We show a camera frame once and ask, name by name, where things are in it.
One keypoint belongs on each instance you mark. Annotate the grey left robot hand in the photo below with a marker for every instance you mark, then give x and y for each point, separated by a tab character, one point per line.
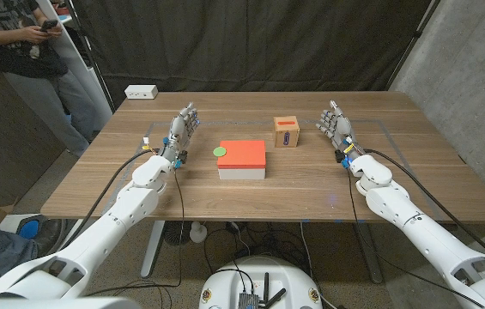
180	133

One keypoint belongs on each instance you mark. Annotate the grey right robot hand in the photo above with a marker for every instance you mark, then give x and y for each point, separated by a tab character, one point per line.
341	129

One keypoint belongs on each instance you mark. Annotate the green round coin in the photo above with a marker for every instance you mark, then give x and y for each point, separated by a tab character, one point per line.
220	151

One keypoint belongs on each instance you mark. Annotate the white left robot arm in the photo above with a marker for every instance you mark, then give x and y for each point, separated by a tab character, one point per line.
109	223

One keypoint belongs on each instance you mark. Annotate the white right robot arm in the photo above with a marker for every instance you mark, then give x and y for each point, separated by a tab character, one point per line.
418	227

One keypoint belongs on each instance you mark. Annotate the wooden box with coin slots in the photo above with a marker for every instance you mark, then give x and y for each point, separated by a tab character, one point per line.
287	137

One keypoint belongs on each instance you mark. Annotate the red box with white base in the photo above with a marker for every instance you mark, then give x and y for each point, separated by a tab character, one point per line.
242	156

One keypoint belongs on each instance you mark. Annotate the white power strip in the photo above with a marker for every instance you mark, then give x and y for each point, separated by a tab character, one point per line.
141	92

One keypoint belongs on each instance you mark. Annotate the black stand pole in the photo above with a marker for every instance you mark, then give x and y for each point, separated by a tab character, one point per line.
414	43
104	88

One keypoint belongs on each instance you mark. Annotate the black curtain backdrop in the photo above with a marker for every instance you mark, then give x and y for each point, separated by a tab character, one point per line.
311	43

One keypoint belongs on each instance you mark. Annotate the black floor fan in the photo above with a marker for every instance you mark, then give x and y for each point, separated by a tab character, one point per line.
177	234

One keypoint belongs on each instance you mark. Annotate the white panel board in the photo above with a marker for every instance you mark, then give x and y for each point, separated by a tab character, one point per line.
83	64

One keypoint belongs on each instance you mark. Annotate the white table leg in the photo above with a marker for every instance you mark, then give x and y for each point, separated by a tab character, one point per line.
153	249

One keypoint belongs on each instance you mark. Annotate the grey table leg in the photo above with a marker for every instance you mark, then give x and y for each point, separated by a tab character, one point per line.
368	253

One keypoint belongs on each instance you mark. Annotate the white robot torso base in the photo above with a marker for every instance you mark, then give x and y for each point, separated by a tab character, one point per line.
276	274

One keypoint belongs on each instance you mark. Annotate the black phone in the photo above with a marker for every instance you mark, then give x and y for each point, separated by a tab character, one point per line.
49	25

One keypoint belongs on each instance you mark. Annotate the black antenna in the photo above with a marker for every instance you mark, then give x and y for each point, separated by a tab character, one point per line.
266	285
277	297

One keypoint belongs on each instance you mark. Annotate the grey radio module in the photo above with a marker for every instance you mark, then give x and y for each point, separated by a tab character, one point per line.
248	301

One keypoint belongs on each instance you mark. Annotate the person in black t-shirt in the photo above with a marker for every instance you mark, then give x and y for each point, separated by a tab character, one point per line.
10	51

